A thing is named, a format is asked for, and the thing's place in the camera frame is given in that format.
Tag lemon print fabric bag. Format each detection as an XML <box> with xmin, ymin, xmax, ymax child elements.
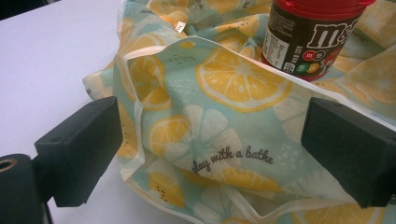
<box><xmin>82</xmin><ymin>0</ymin><xmax>396</xmax><ymax>224</ymax></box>

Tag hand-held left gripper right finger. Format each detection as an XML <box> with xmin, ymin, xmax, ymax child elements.
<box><xmin>300</xmin><ymin>96</ymin><xmax>396</xmax><ymax>209</ymax></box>

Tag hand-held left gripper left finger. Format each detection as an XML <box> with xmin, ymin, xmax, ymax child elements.
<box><xmin>34</xmin><ymin>95</ymin><xmax>124</xmax><ymax>208</ymax></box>

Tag red M&M's candy jar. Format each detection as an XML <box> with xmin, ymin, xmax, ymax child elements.
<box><xmin>261</xmin><ymin>0</ymin><xmax>376</xmax><ymax>82</ymax></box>

